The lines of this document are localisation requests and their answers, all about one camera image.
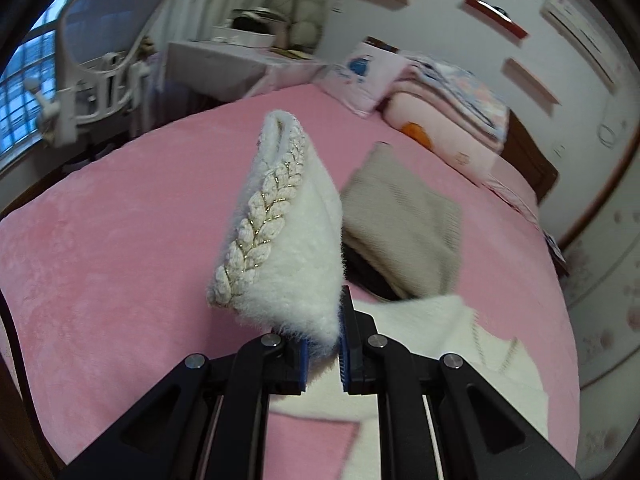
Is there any white box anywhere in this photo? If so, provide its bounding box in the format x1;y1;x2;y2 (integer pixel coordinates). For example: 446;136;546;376
210;25;278;48

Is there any white wall cable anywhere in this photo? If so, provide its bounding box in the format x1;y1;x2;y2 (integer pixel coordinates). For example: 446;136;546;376
597;110;633;148

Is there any white air conditioner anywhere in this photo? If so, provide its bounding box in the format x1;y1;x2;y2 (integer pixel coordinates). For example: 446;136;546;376
542;0;618;91

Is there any pink folded quilt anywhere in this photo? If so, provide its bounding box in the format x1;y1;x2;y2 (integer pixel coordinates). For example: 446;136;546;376
382;90;503;186

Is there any white fluffy sweater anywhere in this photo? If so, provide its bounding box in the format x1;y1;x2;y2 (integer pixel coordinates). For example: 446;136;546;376
207;110;551;480

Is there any floral folded quilt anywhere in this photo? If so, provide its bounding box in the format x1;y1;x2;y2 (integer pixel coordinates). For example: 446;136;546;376
395;52;511;141

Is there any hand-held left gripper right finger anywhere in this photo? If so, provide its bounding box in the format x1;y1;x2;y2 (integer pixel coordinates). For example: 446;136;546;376
337;285;583;480

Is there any black hat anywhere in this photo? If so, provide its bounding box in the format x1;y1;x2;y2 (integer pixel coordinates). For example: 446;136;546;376
232;10;273;33

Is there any dark wooden headboard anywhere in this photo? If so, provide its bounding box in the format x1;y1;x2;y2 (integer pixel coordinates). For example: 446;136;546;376
365;36;558;206

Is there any floral white wardrobe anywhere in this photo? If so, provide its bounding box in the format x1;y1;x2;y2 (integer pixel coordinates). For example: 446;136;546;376
555;150;640;411

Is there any pink printed pillow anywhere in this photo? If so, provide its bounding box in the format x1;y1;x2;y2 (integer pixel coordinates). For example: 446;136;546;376
320;42;416;118

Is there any pink bed blanket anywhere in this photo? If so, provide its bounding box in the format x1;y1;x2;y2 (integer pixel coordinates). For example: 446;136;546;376
0;82;583;480

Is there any pale puffer jacket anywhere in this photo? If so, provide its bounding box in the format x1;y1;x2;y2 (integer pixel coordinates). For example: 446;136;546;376
287;0;326;53

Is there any red wall shelf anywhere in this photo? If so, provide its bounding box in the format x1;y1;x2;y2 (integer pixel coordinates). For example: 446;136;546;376
462;0;528;41

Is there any beige knitted sweater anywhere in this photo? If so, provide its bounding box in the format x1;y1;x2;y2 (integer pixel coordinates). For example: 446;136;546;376
340;142;463;301

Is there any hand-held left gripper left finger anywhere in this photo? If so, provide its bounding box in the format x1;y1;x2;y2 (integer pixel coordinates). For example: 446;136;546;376
60;332;307;480

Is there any black garment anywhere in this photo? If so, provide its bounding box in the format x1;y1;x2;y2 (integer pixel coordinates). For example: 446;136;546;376
342;245;401;303

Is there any flat pink pillow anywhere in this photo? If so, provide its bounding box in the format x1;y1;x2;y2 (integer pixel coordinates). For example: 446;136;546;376
480;157;541;221

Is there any dark wooden nightstand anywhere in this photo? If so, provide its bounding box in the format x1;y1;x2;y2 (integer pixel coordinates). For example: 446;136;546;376
542;232;571;278

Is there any white office chair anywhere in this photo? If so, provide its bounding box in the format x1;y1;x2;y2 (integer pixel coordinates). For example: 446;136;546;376
25;0;168;148

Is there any barred window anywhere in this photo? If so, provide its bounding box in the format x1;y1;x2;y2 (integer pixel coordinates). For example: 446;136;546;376
0;0;96;171

